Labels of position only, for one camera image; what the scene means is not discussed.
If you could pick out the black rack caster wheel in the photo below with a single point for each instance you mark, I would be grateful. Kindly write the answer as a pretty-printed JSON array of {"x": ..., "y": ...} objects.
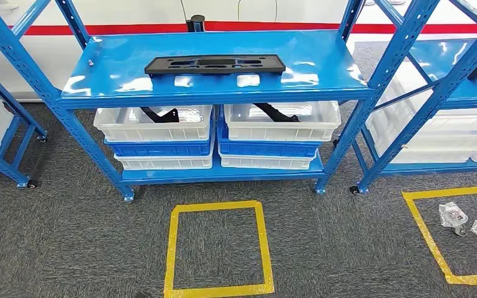
[
  {"x": 32, "y": 184},
  {"x": 42, "y": 139},
  {"x": 353, "y": 189}
]

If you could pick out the black cylinder post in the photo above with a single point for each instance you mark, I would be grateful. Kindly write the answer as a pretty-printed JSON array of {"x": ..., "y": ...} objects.
[{"x": 197, "y": 22}]

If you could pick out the black bracket part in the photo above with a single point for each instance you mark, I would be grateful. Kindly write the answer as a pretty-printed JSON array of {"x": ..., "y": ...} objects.
[
  {"x": 160, "y": 117},
  {"x": 275, "y": 113}
]

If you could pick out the clear bag with hardware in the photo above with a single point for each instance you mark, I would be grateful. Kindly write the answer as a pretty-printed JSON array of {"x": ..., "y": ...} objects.
[{"x": 452, "y": 216}]

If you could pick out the yellow floor tape square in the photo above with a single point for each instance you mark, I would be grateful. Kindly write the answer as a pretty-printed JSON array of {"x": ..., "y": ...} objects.
[
  {"x": 427, "y": 238},
  {"x": 172, "y": 246}
]

